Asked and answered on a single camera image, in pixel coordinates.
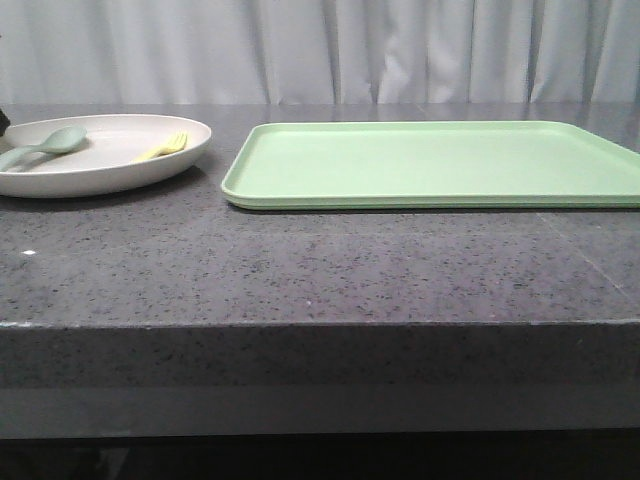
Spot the white round plate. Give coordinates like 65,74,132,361
1,114,212,198

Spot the yellow plastic fork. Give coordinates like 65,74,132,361
133,131,188,162

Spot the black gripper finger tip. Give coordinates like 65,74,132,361
0,109,10,137

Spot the light green serving tray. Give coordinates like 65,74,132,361
221,121,639,210

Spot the pale green spoon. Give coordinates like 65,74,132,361
1,126,87,171

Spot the white pleated curtain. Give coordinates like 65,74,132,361
1,1,639,105

